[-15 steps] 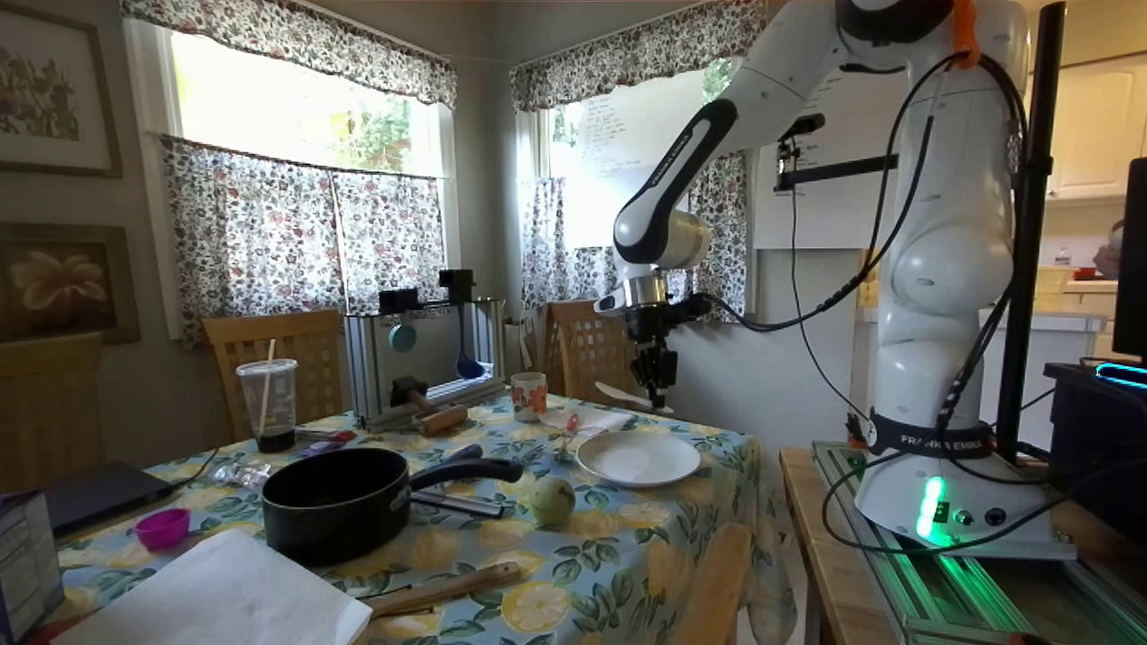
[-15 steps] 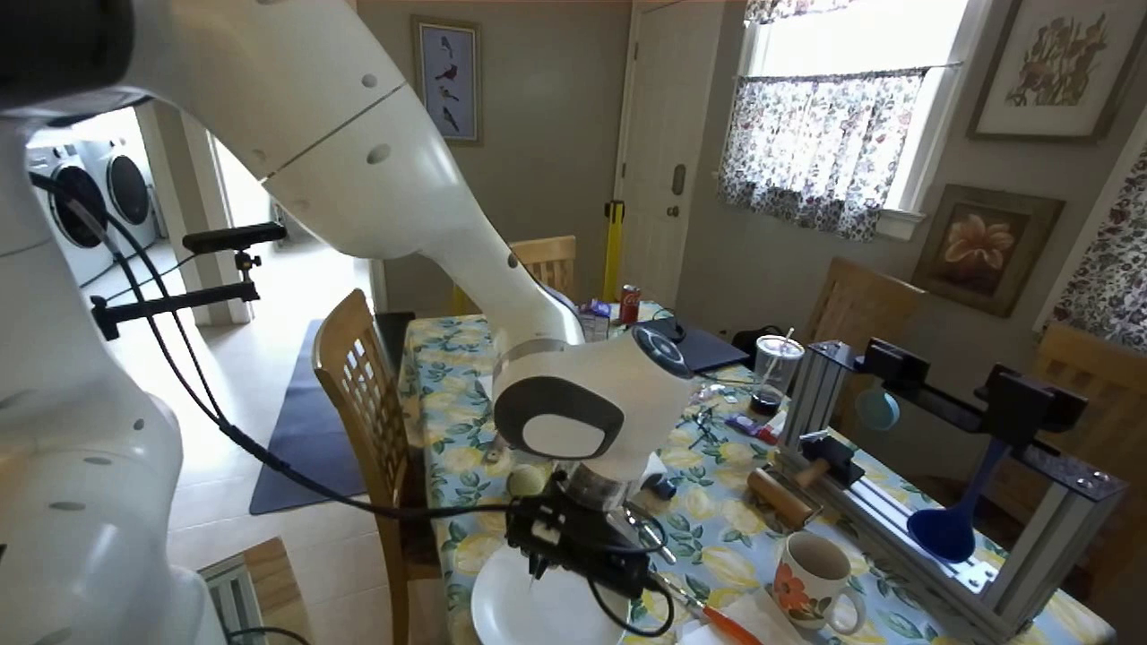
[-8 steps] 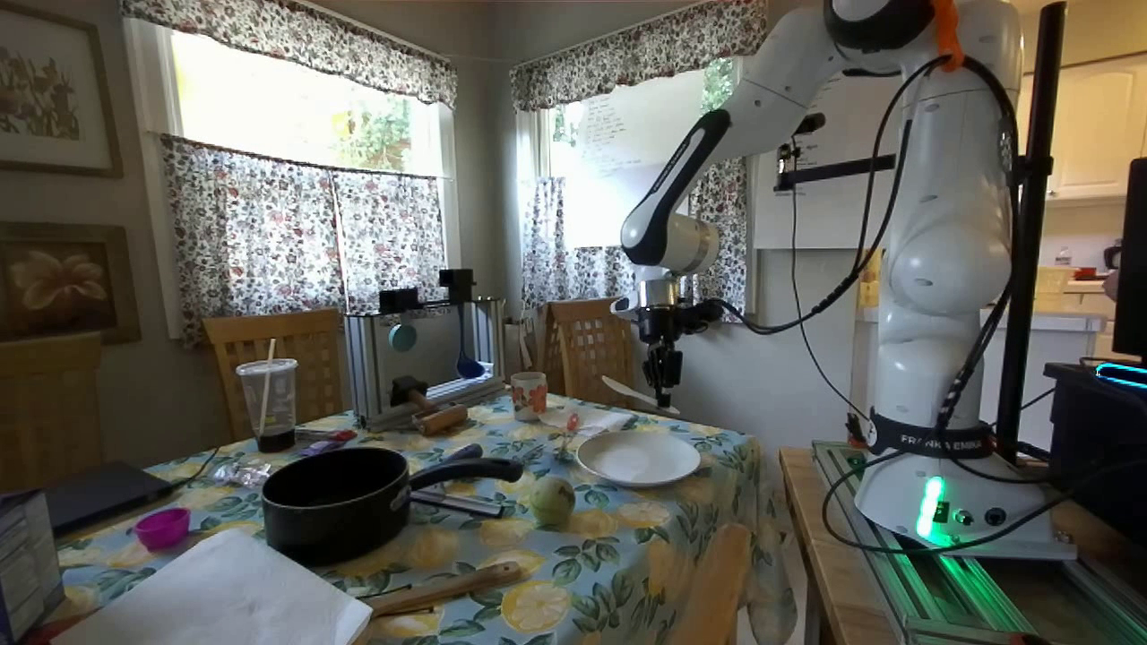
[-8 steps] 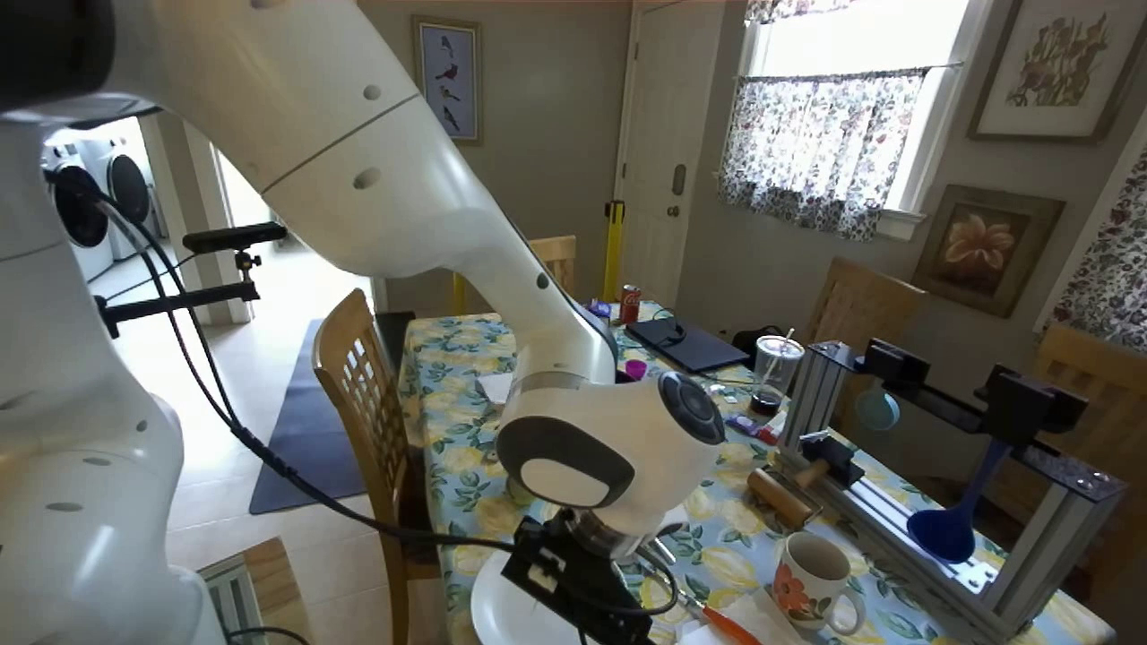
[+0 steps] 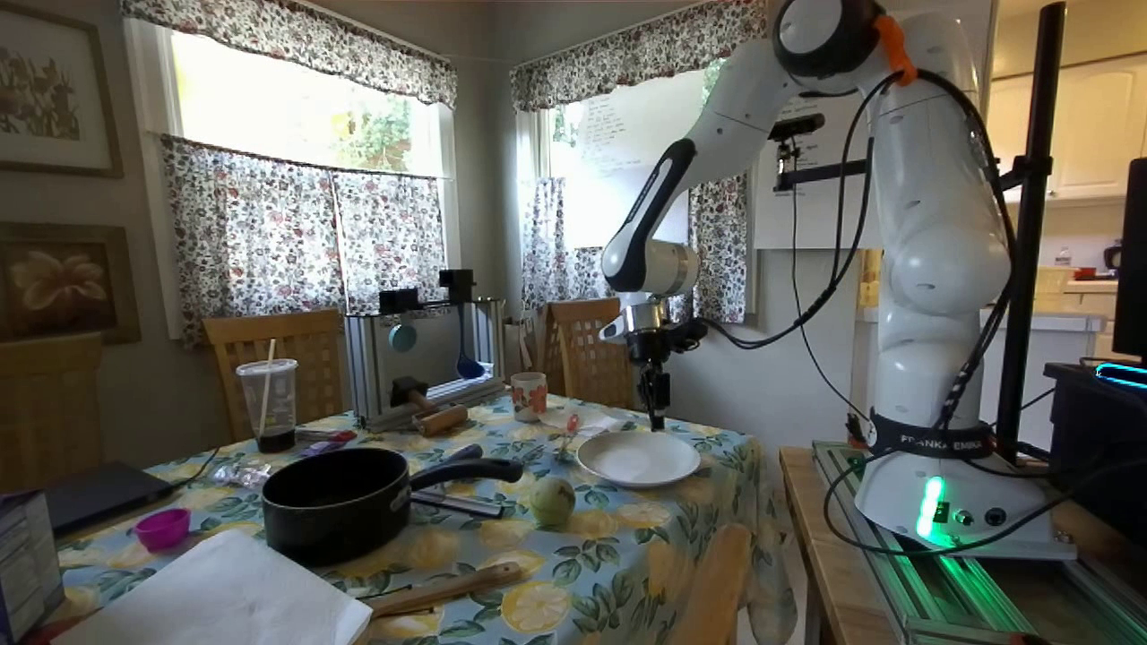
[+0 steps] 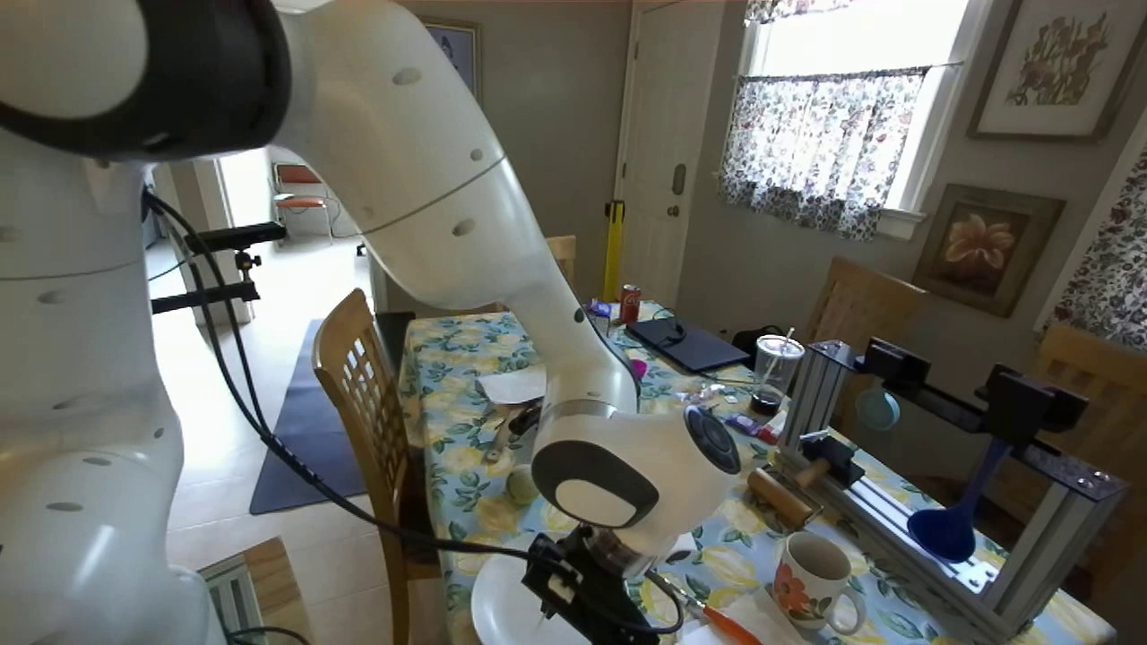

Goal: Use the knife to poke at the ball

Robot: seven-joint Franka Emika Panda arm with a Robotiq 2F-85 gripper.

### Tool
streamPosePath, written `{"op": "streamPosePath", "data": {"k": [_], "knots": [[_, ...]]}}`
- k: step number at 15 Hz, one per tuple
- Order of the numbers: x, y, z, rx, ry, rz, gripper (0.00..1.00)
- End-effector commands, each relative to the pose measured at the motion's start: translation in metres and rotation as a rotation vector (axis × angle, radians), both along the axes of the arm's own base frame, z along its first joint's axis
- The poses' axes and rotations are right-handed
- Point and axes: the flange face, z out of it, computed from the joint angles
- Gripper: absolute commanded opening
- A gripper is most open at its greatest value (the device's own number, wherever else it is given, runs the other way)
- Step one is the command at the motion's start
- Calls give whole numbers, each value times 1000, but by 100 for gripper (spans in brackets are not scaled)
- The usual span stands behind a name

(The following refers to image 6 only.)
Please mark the wooden rolling pin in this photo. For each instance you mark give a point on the wooden rolling pin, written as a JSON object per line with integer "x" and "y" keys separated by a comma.
{"x": 778, "y": 500}

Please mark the black stereo camera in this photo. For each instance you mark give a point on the black stereo camera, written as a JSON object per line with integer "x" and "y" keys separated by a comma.
{"x": 239, "y": 238}

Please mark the red bottle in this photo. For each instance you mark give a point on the red bottle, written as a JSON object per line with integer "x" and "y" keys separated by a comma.
{"x": 627, "y": 307}

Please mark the wooden dining chair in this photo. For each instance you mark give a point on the wooden dining chair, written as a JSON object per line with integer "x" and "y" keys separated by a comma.
{"x": 359, "y": 396}
{"x": 866, "y": 308}
{"x": 1099, "y": 379}

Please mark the black notebook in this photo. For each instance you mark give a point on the black notebook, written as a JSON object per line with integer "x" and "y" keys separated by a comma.
{"x": 689, "y": 345}

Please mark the floral curtain valance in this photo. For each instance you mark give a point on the floral curtain valance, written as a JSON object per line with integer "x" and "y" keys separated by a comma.
{"x": 791, "y": 7}

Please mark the yellow-green ball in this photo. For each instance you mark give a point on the yellow-green ball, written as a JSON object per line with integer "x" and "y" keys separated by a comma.
{"x": 520, "y": 486}

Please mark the small purple cup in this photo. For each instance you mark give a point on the small purple cup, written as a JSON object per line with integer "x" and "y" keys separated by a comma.
{"x": 638, "y": 370}

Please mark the clear plastic cup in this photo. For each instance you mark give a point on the clear plastic cup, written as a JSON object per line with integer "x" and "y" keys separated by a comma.
{"x": 775, "y": 370}

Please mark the teal round utensil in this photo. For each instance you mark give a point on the teal round utensil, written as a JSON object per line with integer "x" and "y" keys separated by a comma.
{"x": 878, "y": 410}

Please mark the lemon print tablecloth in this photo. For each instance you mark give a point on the lemon print tablecloth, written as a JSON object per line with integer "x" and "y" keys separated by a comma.
{"x": 461, "y": 396}

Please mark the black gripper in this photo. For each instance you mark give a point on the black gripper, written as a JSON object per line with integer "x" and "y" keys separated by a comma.
{"x": 576, "y": 574}

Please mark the yellow pole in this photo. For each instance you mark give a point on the yellow pole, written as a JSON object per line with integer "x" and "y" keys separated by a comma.
{"x": 613, "y": 244}

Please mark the white paper stack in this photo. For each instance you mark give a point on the white paper stack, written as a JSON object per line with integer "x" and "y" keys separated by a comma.
{"x": 511, "y": 389}

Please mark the framed bird picture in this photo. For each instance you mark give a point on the framed bird picture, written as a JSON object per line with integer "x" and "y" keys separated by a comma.
{"x": 461, "y": 56}

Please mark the white mug orange flower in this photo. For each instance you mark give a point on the white mug orange flower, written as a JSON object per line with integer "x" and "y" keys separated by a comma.
{"x": 811, "y": 584}

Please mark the blue ladle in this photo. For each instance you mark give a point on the blue ladle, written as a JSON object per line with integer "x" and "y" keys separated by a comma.
{"x": 943, "y": 532}

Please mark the framed flower picture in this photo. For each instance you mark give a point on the framed flower picture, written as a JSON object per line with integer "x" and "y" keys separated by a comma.
{"x": 987, "y": 249}

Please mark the white paper towel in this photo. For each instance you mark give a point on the white paper towel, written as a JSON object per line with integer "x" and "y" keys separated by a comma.
{"x": 773, "y": 619}

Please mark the floral cafe curtain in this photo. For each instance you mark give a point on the floral cafe curtain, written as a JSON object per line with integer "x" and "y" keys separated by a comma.
{"x": 1114, "y": 262}
{"x": 811, "y": 156}

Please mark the white drinking straw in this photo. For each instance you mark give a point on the white drinking straw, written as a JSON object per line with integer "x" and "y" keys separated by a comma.
{"x": 786, "y": 338}

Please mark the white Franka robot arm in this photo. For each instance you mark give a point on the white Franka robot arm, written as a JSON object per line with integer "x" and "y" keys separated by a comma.
{"x": 408, "y": 156}

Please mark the blue floor rug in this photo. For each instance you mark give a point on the blue floor rug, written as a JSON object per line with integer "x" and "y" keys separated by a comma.
{"x": 305, "y": 443}

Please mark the framed golden plant picture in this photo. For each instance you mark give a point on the framed golden plant picture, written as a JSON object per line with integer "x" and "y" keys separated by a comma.
{"x": 1059, "y": 64}

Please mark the white door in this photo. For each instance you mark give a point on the white door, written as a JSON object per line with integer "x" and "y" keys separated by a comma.
{"x": 669, "y": 120}

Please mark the black clamp bar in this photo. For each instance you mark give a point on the black clamp bar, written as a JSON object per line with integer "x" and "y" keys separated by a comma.
{"x": 1026, "y": 400}

